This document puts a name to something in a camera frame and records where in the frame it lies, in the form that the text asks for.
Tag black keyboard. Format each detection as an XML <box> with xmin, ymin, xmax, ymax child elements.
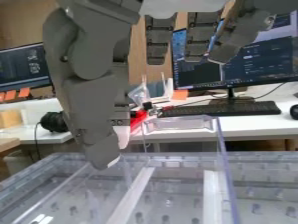
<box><xmin>157</xmin><ymin>99</ymin><xmax>283</xmax><ymax>119</ymax></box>

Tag wide computer monitor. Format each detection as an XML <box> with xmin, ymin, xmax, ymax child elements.
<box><xmin>171</xmin><ymin>11</ymin><xmax>298</xmax><ymax>104</ymax></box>

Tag orange sticky note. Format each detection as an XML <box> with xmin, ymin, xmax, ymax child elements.
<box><xmin>170</xmin><ymin>89</ymin><xmax>190</xmax><ymax>101</ymax></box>
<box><xmin>17</xmin><ymin>87</ymin><xmax>32</xmax><ymax>99</ymax></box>
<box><xmin>2</xmin><ymin>89</ymin><xmax>18</xmax><ymax>102</ymax></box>

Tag clear box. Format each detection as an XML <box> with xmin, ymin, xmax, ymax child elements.
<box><xmin>0</xmin><ymin>151</ymin><xmax>298</xmax><ymax>224</ymax></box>
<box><xmin>123</xmin><ymin>114</ymin><xmax>242</xmax><ymax>224</ymax></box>

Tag black computer mouse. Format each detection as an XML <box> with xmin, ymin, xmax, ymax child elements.
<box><xmin>288</xmin><ymin>103</ymin><xmax>298</xmax><ymax>121</ymax></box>

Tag red tray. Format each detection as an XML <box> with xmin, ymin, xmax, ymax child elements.
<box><xmin>127</xmin><ymin>109</ymin><xmax>149</xmax><ymax>132</ymax></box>

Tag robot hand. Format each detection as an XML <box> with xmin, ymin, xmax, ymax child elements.
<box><xmin>41</xmin><ymin>0</ymin><xmax>298</xmax><ymax>171</ymax></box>

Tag black headphones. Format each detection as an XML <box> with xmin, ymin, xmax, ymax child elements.
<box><xmin>38</xmin><ymin>111</ymin><xmax>70</xmax><ymax>133</ymax></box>

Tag small wooden box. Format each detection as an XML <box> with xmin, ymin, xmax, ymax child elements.
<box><xmin>0</xmin><ymin>109</ymin><xmax>24</xmax><ymax>130</ymax></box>

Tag white desk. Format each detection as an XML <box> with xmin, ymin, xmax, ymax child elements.
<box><xmin>127</xmin><ymin>83</ymin><xmax>298</xmax><ymax>144</ymax></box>
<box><xmin>0</xmin><ymin>96</ymin><xmax>77</xmax><ymax>145</ymax></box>

